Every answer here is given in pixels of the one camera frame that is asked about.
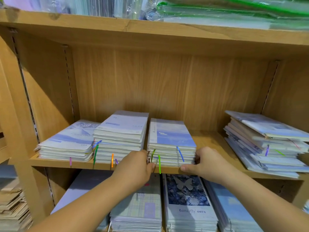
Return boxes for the person's left forearm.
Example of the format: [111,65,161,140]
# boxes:
[29,179,136,232]

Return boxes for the light purple thin notebook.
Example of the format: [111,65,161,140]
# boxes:
[38,119,100,152]

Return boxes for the lilac cover notebook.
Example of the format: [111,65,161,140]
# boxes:
[34,119,100,162]

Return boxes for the stack of sky photo notebooks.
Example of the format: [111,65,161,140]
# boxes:
[146,118,198,167]

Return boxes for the large plain lilac notebook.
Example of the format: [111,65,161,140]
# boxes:
[51,169,114,230]

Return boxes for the person's right forearm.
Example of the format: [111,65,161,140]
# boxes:
[220,171,309,232]

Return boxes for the stack of flat wrapped packets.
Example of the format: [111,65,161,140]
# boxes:
[0,164,33,232]

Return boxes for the pale lilac marked notebook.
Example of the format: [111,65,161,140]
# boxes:
[94,110,149,141]

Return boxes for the wooden shelf unit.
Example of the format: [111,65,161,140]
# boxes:
[0,0,309,232]

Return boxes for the blue butterfly cover notebook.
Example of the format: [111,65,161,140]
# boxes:
[162,173,219,232]

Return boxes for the blue white banded notebook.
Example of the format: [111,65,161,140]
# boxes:
[148,118,197,149]

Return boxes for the person's left hand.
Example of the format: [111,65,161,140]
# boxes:
[112,150,156,189]

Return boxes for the person's right hand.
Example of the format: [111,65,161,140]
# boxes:
[180,146,235,186]

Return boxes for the pile of small notebooks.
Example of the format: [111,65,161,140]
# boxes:
[222,110,309,180]

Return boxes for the stack of green edged packets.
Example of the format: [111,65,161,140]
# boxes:
[145,0,309,31]

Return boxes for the stack of sage cover notebooks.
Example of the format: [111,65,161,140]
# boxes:
[92,110,150,163]

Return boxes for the row of plastic wrapped folders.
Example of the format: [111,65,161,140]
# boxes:
[0,0,155,19]

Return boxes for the pastel grid pattern notebook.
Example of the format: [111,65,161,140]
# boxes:
[109,177,163,232]

